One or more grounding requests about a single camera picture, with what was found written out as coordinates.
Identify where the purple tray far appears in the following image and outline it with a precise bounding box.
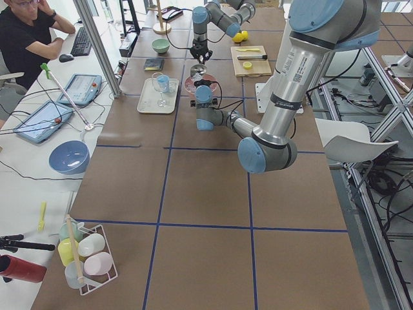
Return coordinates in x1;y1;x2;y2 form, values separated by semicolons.
147;6;183;22

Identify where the wooden paper towel stand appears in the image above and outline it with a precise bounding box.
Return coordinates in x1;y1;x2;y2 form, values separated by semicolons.
152;0;172;34

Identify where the white cup in rack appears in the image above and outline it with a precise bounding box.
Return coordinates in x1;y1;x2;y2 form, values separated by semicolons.
77;233;105;257

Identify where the yellow lemon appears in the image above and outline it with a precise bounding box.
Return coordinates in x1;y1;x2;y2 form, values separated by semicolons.
232;32;244;43
239;30;248;41

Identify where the blue cup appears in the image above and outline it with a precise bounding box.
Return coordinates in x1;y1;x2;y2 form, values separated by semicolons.
156;74;170;93

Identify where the aluminium frame post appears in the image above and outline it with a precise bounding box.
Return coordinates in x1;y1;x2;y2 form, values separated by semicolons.
74;0;122;98

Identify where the black tripod handle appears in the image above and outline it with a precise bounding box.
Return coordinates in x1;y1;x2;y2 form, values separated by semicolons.
1;234;55;253

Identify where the clear wine glass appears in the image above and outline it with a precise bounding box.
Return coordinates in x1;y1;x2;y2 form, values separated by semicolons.
152;72;169;107

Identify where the half lemon slice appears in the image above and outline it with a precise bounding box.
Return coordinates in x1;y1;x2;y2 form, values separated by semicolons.
242;61;253;70

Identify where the computer mouse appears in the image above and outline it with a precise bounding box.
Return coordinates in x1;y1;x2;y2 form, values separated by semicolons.
59;54;74;63

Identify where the pink bowl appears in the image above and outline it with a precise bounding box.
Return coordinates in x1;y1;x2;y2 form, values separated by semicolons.
184;74;218;98

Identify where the white wire cup rack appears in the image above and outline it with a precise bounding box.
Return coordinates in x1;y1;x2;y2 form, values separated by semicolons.
59;219;118;296

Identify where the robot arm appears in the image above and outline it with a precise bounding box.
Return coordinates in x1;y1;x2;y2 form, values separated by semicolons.
190;1;256;65
194;1;381;173

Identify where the stainless steel ice scoop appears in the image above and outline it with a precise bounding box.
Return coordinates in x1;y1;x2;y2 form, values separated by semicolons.
190;57;207;79

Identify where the yellow plastic knife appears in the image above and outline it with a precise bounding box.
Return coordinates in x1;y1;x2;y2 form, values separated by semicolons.
236;48;261;52

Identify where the cream bear tray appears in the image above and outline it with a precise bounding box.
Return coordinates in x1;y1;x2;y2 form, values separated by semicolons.
137;78;179;114

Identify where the yellow plastic fork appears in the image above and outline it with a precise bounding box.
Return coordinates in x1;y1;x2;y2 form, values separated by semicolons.
37;201;47;233

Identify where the person in black shirt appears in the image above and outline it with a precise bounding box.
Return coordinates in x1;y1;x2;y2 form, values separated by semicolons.
1;0;76;89

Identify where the green bowl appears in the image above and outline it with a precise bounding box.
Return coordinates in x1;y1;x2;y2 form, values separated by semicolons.
152;38;170;54

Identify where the black keyboard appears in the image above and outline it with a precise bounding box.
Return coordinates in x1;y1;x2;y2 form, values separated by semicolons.
70;26;92;57

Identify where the pink cup in rack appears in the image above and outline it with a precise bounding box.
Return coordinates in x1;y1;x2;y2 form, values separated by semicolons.
84;252;113;276

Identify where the metal rod green tip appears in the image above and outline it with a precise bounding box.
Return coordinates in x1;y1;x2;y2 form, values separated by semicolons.
40;63;94;131

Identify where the wooden cutting board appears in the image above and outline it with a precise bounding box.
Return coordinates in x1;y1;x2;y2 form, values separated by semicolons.
230;45;272;77

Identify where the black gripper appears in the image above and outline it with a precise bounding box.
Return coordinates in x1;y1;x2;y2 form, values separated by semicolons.
190;40;212;62

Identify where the teach pendant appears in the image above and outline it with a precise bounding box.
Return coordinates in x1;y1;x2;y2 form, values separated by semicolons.
13;100;74;144
65;74;103;107

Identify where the teach pendant near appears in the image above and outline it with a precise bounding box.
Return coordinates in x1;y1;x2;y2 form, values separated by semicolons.
13;100;74;144

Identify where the white chair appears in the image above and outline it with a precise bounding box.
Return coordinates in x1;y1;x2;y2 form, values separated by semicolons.
315;118;399;163

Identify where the teach pendant far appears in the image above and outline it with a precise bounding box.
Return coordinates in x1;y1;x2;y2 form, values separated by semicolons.
65;74;103;107

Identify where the wooden stick in rack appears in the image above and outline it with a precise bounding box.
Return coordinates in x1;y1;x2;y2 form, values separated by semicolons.
66;214;85;286

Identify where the yellow lemon lower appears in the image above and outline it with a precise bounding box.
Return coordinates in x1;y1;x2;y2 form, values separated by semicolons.
232;32;244;43

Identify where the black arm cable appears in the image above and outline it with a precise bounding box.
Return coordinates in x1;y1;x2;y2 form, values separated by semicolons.
196;80;297;140

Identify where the red bottle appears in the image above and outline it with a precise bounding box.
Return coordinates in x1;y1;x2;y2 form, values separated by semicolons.
1;254;46;283

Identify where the blue bowl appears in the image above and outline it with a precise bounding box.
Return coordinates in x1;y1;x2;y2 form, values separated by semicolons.
48;140;90;175

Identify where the yellow cup in rack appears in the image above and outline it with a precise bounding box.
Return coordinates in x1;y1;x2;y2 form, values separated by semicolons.
57;238;74;267

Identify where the yellow lemon upper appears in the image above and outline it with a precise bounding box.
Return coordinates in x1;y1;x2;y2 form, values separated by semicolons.
239;30;248;41

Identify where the grey yellow cloth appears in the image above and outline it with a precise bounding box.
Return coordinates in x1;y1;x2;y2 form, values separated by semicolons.
144;58;165;72

